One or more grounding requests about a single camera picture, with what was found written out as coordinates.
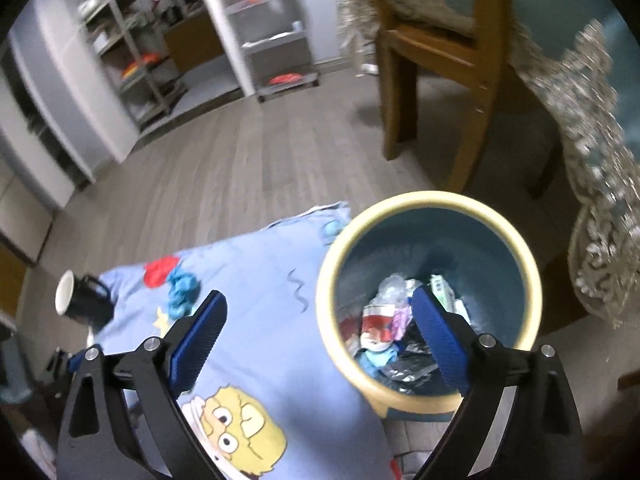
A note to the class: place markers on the black mug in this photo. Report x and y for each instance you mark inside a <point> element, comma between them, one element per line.
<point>90,305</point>

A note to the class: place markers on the wooden kitchen cabinet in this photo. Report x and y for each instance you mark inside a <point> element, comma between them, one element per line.
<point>192,42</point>

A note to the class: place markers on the red and white wrapper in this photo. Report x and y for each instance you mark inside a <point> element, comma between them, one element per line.
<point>377,322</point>

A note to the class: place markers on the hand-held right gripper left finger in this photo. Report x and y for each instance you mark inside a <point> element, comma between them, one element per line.
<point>197,345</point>

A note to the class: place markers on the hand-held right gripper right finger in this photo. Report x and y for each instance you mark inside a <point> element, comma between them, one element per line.
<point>440,340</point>

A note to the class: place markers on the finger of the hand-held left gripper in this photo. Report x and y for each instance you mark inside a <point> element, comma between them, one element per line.
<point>75,358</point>

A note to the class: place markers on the steel shelf rack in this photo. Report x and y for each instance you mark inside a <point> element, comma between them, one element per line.
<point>150,85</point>

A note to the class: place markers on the green and white box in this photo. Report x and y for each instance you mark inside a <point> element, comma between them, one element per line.
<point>442,290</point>

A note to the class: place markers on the white cabinet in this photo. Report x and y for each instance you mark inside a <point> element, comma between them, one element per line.
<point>20,210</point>

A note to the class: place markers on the silver foil wrapper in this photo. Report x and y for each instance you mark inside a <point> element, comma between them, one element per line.
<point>407,370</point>

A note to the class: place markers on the blue bin with yellow rim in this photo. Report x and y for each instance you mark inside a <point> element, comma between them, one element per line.
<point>450,230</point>

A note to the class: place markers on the teal lace tablecloth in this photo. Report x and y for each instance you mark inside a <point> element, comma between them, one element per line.
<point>595,110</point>

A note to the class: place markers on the grey plastic trolley rack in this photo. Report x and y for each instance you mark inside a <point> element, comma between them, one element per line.
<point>270,40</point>

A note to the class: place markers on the clear plastic wrapper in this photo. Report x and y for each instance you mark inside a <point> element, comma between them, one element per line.
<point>395,287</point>

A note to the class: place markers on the white power strip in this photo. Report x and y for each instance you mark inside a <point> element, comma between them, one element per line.
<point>369,69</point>

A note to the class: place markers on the blue cartoon printed blanket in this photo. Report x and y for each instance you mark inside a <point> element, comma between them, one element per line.
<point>260,285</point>

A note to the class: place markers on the wooden chair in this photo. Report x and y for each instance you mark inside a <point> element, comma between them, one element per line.
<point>400,85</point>

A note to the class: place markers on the metal basin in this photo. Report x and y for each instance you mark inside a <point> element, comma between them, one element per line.
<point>95,5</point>

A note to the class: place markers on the orange tray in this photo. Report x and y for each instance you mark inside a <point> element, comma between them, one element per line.
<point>142,62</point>

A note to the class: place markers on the crumpled blue glove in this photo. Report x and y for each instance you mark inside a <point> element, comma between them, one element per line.
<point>182,292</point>

